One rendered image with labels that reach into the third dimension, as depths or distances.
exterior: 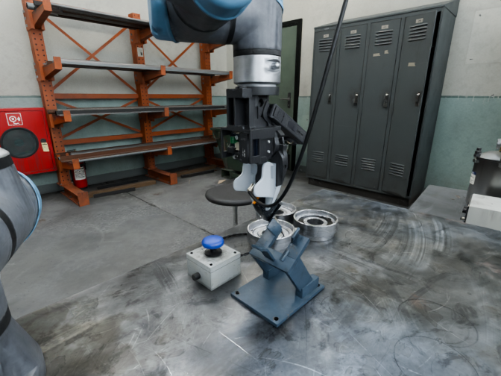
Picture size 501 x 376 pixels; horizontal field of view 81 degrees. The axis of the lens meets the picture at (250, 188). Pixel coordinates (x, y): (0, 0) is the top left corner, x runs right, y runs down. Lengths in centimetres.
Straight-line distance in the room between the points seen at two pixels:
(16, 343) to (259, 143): 38
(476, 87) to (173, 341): 357
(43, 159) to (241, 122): 362
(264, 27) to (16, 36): 385
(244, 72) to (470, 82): 338
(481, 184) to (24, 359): 144
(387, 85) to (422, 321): 300
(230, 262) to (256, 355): 17
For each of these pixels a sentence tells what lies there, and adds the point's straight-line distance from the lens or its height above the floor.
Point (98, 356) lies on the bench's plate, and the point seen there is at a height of 80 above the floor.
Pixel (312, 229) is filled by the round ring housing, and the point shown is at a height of 83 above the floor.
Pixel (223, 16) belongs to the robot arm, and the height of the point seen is 119.
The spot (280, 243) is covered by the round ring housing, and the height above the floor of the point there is 83.
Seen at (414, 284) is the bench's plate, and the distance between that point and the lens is 62.
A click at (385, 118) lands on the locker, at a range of 340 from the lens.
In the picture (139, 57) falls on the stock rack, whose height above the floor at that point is 159.
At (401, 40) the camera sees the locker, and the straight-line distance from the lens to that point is 340.
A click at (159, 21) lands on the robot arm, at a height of 121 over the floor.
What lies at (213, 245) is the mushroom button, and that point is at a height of 87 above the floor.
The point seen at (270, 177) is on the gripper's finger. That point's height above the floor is 98.
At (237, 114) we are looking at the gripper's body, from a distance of 47.
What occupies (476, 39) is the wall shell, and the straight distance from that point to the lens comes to 378.
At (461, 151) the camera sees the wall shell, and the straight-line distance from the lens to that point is 376.
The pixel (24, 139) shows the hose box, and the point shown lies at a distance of 395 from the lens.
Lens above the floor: 112
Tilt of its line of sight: 17 degrees down
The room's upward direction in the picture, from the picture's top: straight up
